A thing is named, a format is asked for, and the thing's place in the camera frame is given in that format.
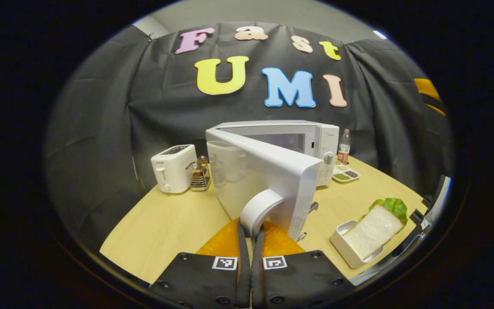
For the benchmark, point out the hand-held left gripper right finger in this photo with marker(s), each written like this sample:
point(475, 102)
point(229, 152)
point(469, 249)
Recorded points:
point(256, 266)

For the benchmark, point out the white rectangular tray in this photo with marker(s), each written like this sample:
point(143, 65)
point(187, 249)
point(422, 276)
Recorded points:
point(343, 246)

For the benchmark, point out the white microwave oven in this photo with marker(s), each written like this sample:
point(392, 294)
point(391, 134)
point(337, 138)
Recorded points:
point(268, 171)

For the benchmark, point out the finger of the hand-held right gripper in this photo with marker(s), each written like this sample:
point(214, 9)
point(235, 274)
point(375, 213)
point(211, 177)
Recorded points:
point(426, 88)
point(435, 108)

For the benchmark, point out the white bread lettuce sandwich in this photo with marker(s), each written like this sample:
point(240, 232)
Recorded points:
point(373, 229)

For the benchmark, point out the white divided dish of beans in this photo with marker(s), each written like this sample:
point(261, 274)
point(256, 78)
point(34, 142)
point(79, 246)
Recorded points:
point(345, 174)

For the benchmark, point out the white toaster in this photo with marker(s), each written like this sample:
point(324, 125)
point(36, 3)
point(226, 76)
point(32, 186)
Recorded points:
point(172, 169)

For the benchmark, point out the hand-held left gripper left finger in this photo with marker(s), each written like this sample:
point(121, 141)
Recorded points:
point(243, 266)

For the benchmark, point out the black backdrop cloth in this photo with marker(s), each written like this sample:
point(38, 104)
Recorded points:
point(101, 128)

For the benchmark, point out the clear red label bottle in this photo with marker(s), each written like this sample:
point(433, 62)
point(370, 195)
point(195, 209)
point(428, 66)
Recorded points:
point(344, 150)

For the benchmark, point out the brown wooden spoon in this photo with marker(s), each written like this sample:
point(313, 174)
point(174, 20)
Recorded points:
point(202, 162)

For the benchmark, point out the small ceiling light panel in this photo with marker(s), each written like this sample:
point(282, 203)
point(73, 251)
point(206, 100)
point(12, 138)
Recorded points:
point(380, 34)

